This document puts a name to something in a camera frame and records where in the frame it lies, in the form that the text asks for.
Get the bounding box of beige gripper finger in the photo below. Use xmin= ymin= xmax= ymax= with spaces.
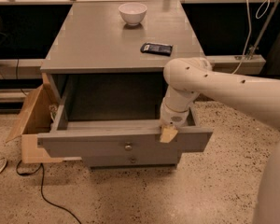
xmin=160 ymin=125 xmax=178 ymax=143

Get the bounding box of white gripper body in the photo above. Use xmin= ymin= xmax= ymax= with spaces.
xmin=160 ymin=87 xmax=199 ymax=128

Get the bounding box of grey top drawer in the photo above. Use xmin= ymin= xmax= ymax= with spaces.
xmin=38 ymin=73 xmax=212 ymax=158

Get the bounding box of grey drawer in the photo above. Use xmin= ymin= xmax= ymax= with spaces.
xmin=38 ymin=73 xmax=212 ymax=158
xmin=82 ymin=151 xmax=181 ymax=168

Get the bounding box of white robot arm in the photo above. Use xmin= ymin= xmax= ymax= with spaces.
xmin=161 ymin=58 xmax=280 ymax=224

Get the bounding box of grey bottom drawer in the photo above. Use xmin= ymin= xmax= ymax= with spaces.
xmin=82 ymin=151 xmax=181 ymax=168

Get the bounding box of grey drawer cabinet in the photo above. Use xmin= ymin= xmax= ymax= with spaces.
xmin=40 ymin=0 xmax=209 ymax=171

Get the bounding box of open cardboard box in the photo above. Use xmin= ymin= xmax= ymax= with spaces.
xmin=6 ymin=73 xmax=70 ymax=163

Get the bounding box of dark blue snack packet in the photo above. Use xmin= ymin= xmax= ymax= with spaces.
xmin=140 ymin=42 xmax=173 ymax=56

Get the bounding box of white ceramic bowl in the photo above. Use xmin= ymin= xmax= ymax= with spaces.
xmin=119 ymin=2 xmax=147 ymax=26

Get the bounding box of green packet in box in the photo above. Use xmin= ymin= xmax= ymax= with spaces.
xmin=49 ymin=105 xmax=58 ymax=120

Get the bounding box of metal diagonal pole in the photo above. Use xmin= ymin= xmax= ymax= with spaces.
xmin=246 ymin=0 xmax=280 ymax=60

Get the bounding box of white hanging cable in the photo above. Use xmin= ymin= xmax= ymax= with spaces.
xmin=231 ymin=0 xmax=272 ymax=76

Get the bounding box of black wall cable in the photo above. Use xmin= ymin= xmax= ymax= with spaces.
xmin=16 ymin=58 xmax=30 ymax=97

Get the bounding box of black floor cable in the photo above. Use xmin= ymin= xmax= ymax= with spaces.
xmin=16 ymin=159 xmax=82 ymax=224

